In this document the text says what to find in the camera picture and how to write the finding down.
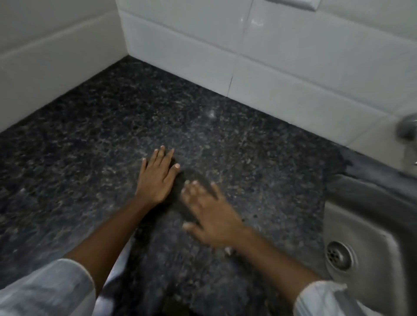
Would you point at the person's left hand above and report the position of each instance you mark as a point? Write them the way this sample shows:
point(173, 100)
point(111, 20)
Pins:
point(155, 184)

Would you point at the person's right hand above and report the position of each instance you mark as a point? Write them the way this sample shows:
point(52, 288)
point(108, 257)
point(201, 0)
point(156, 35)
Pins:
point(216, 219)

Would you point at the person's left little finger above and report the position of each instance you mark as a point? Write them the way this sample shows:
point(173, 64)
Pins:
point(143, 166)

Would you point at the person's left middle finger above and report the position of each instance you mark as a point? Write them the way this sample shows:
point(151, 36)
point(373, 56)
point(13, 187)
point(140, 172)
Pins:
point(160, 157)

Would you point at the person's right thumb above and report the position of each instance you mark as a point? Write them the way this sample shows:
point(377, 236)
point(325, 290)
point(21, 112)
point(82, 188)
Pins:
point(193, 229)

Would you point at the person's left thumb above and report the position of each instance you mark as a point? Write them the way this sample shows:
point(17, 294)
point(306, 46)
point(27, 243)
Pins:
point(173, 174)

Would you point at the person's left forearm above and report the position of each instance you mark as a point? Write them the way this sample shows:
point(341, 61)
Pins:
point(107, 239)

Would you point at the person's right forearm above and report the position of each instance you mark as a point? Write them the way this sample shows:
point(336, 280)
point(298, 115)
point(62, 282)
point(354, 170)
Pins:
point(277, 263)

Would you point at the metal sink drain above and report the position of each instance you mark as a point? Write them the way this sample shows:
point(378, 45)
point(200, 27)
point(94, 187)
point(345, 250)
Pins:
point(338, 256)

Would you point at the white shirt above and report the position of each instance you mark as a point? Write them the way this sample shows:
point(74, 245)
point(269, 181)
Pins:
point(42, 289)

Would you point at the stainless steel sink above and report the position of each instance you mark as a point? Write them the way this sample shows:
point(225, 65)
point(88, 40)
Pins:
point(371, 234)

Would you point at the chrome faucet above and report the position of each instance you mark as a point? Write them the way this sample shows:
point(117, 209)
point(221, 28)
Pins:
point(409, 136)

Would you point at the white wall switch plate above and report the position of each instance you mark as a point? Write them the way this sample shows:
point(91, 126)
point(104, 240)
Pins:
point(295, 4)

